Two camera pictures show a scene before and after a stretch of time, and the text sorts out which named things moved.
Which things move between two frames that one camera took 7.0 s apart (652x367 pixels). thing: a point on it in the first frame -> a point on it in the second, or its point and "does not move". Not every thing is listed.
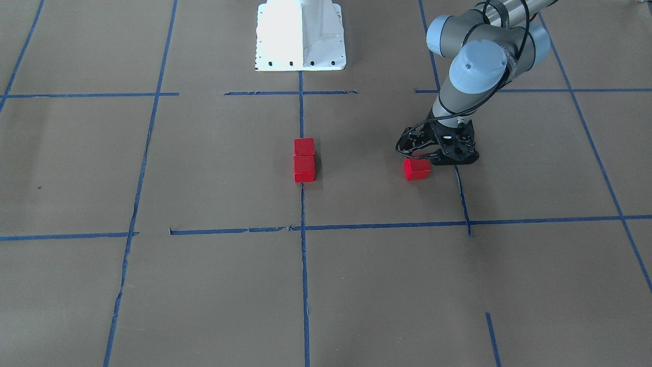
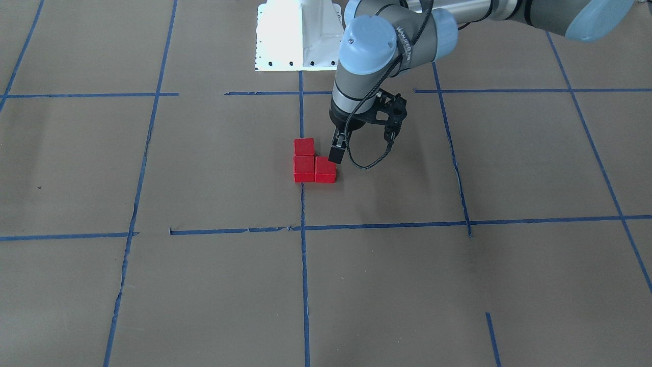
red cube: [303, 146] does not move
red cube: [304, 168] does not move
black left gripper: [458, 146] -> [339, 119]
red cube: [416, 168] -> [325, 171]
